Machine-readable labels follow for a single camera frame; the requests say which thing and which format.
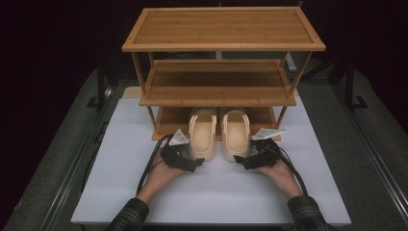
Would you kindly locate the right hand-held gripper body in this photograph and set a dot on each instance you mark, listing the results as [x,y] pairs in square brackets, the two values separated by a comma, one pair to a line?
[264,155]

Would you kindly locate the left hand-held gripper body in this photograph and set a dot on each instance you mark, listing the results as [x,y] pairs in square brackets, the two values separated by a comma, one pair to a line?
[178,157]

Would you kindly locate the beige foam clog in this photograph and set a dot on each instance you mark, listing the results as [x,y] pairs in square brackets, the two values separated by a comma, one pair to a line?
[202,134]
[235,134]

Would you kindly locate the wooden three-tier shoe rack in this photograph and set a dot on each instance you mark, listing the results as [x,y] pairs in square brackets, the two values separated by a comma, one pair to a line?
[221,29]

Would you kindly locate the person's left hand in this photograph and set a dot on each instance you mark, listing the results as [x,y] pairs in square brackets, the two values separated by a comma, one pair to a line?
[163,178]

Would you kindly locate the person's right hand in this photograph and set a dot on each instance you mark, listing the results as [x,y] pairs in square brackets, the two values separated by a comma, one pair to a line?
[279,176]

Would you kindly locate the white stand foot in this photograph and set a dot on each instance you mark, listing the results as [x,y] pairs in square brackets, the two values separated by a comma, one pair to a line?
[291,62]

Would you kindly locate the black metal stand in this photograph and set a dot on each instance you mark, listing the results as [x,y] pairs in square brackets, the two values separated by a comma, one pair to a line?
[101,89]
[351,89]

